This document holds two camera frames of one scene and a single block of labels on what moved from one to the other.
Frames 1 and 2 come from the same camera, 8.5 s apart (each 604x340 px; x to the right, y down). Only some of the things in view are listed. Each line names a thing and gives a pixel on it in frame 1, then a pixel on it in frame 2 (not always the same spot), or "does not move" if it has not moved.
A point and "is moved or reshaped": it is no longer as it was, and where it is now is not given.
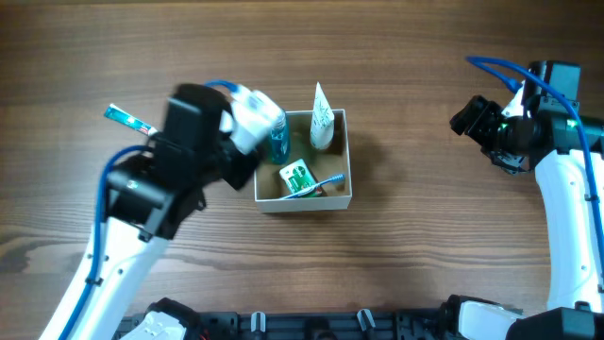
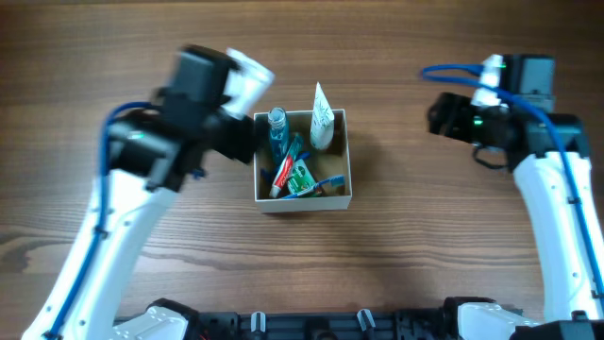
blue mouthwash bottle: x=279 y=147 does not move
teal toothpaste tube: x=115 y=112 is moved or reshaped
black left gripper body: x=243 y=166 -> x=241 y=139
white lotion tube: x=323 y=121 does not move
